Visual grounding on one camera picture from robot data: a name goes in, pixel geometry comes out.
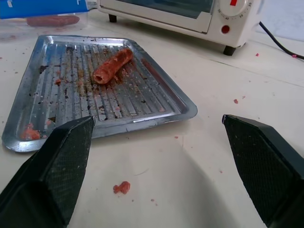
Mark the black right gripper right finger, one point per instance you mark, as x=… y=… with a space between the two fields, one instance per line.
x=263 y=164

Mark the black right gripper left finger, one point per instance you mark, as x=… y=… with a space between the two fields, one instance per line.
x=57 y=166

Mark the pink sausage crumb lump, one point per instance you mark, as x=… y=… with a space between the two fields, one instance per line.
x=122 y=187

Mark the ribbed metal baking tray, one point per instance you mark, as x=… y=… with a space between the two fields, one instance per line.
x=71 y=95

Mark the browned sausage with hole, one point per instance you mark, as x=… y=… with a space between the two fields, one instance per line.
x=112 y=66

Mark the clear plastic container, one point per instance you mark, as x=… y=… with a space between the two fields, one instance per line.
x=47 y=26

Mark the reddish sausage in container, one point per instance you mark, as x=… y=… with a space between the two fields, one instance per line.
x=52 y=21

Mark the blue container lid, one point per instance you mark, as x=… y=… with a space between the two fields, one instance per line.
x=40 y=8

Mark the white toaster oven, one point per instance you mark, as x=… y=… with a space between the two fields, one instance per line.
x=190 y=16

